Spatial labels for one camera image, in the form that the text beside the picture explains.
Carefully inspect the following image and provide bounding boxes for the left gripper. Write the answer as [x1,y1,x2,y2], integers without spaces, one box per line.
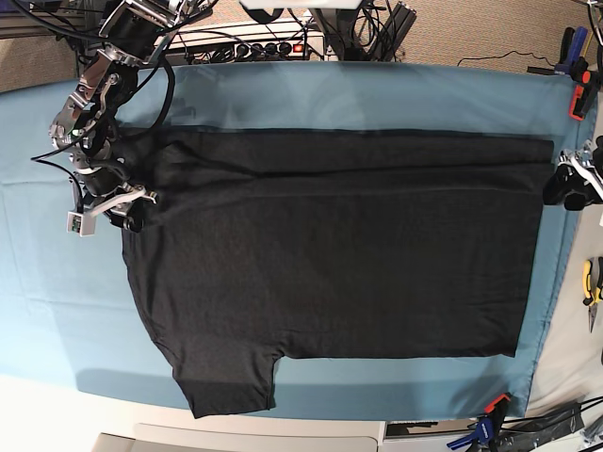
[543,136,602,211]

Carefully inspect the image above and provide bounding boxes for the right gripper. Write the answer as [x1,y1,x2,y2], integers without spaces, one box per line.
[74,164,157,233]

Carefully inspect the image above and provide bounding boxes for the black T-shirt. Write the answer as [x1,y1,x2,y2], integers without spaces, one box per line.
[120,132,554,418]

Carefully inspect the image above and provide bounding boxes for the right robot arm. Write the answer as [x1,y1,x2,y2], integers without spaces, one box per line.
[32,1,215,237]

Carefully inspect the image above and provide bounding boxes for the orange black clamp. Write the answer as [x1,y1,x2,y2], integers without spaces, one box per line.
[569,56,602,121]

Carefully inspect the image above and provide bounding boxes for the teal table cloth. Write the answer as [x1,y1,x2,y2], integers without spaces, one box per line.
[1,62,596,421]

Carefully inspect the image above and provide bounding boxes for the blue clamp top right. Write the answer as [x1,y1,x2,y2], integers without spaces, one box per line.
[554,26,588,74]

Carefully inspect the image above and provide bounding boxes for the blue clamp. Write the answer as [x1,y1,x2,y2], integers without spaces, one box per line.
[554,26,588,74]
[447,393,512,451]

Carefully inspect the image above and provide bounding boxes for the white power strip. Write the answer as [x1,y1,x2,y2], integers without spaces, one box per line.
[167,28,326,65]

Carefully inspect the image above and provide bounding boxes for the black bag bottom right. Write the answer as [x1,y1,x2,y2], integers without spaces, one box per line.
[496,402,584,452]

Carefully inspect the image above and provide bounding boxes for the blue clamp bottom right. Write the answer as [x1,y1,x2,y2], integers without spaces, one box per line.
[447,393,512,451]

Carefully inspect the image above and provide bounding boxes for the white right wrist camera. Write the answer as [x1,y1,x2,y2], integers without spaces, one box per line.
[66,212,96,237]

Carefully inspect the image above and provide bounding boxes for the yellow handled pliers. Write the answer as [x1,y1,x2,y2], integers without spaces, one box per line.
[582,256,602,333]

